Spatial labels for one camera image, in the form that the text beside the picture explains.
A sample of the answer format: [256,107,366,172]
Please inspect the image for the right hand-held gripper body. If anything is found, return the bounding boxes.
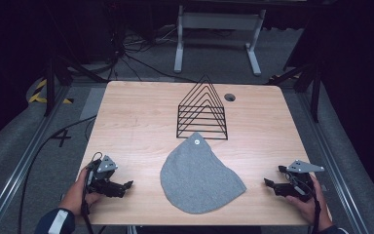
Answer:
[283,158,326,199]

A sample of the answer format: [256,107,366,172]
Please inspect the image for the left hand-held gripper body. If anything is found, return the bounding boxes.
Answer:
[85,155,119,197]

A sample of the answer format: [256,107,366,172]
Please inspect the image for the grey felt cloth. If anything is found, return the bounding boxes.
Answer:
[159,131,248,215]

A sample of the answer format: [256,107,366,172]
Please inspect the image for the black wire rack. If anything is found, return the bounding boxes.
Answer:
[175,74,229,141]

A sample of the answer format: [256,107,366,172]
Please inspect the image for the person's right hand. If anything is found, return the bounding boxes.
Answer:
[284,175,334,233]

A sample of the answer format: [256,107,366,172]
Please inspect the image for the person's left hand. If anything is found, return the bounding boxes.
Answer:
[59,167,104,216]

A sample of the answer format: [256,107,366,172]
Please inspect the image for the black tripod stand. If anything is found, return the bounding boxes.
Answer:
[43,54,109,118]
[265,60,323,124]

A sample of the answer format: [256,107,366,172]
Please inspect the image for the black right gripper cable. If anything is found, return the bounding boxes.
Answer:
[311,191,322,234]

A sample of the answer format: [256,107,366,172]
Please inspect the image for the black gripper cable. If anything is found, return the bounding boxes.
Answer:
[17,114,97,234]
[311,191,322,234]

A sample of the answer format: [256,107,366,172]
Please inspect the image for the aluminium floor rail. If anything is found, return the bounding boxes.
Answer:
[295,92,372,234]
[0,85,75,234]

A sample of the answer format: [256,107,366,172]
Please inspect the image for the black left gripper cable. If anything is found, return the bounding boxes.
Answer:
[17,114,97,234]

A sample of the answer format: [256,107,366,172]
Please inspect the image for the bundle of black floor cables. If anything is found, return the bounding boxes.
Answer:
[108,25,196,84]

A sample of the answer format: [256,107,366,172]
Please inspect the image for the white metal stand frame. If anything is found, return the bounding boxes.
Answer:
[173,4,268,77]

